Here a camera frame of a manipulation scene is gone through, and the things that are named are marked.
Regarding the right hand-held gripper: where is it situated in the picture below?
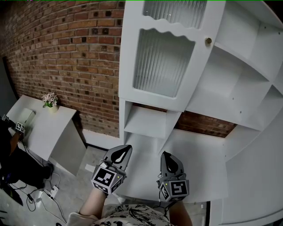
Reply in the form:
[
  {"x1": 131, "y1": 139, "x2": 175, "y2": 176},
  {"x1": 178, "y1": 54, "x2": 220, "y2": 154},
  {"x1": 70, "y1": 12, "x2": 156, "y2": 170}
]
[{"x1": 156, "y1": 151, "x2": 190, "y2": 203}]

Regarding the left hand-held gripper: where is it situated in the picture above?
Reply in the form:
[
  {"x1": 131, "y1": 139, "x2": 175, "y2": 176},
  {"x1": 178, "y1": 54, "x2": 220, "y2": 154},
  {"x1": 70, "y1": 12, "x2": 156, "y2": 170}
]
[{"x1": 91, "y1": 145, "x2": 133, "y2": 195}]

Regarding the white cabinet door ribbed glass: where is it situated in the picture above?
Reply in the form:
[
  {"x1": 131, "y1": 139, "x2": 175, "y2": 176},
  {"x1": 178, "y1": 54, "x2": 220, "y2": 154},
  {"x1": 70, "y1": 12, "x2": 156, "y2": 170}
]
[{"x1": 118, "y1": 0, "x2": 226, "y2": 112}]

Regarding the white desk with shelf hutch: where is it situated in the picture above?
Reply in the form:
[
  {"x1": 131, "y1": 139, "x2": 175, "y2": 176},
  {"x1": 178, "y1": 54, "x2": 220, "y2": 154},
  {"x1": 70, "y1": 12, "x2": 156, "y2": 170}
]
[{"x1": 118, "y1": 0, "x2": 283, "y2": 156}]

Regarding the person's left forearm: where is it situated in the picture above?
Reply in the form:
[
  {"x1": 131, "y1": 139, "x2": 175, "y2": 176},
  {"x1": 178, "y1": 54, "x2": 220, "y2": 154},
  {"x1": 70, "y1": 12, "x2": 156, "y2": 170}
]
[{"x1": 79, "y1": 188, "x2": 109, "y2": 222}]

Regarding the person's right forearm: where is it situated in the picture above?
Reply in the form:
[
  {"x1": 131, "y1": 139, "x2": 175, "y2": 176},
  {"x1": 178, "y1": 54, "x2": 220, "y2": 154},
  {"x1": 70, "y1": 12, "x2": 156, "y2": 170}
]
[{"x1": 169, "y1": 200, "x2": 193, "y2": 226}]

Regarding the small white side desk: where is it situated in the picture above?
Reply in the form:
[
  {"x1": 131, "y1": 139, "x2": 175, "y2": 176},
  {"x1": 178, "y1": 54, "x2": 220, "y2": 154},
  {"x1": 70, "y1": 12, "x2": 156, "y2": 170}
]
[{"x1": 5, "y1": 94, "x2": 87, "y2": 177}]

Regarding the light green box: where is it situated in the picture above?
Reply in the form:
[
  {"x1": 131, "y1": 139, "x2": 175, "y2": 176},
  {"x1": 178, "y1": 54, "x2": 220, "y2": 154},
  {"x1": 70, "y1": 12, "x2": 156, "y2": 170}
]
[{"x1": 20, "y1": 108, "x2": 36, "y2": 124}]

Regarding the person's patterned white shirt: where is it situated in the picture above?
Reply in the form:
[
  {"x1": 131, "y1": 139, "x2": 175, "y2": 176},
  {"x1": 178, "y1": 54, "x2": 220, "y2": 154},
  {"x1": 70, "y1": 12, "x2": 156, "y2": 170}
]
[{"x1": 66, "y1": 203, "x2": 177, "y2": 226}]

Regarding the white power strip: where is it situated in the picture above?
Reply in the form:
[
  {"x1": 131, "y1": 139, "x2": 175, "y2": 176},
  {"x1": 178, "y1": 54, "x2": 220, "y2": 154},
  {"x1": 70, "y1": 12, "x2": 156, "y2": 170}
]
[{"x1": 49, "y1": 185, "x2": 60, "y2": 197}]

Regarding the pink flower plant pot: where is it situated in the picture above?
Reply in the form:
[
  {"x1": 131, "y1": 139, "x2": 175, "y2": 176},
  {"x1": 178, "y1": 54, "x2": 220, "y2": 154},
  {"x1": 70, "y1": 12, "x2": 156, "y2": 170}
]
[{"x1": 42, "y1": 92, "x2": 59, "y2": 113}]

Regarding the white wall skirting panel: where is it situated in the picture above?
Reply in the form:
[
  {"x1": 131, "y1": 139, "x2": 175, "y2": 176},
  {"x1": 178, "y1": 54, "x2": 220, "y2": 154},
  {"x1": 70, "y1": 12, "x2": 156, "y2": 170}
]
[{"x1": 82, "y1": 128, "x2": 120, "y2": 151}]

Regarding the right hand-held gripper black cable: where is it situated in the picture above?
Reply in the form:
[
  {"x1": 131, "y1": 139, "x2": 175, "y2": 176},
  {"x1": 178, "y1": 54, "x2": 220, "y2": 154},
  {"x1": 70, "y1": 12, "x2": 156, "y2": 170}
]
[{"x1": 153, "y1": 191, "x2": 175, "y2": 216}]

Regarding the white floor cable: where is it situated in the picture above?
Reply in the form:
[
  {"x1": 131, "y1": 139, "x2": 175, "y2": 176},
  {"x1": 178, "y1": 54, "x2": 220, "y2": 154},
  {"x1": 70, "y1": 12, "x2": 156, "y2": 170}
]
[{"x1": 50, "y1": 172, "x2": 61, "y2": 188}]

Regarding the black floor cable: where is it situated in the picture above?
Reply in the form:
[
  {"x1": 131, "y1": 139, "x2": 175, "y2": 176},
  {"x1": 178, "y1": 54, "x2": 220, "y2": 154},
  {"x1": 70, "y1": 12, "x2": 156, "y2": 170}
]
[{"x1": 26, "y1": 189, "x2": 68, "y2": 224}]

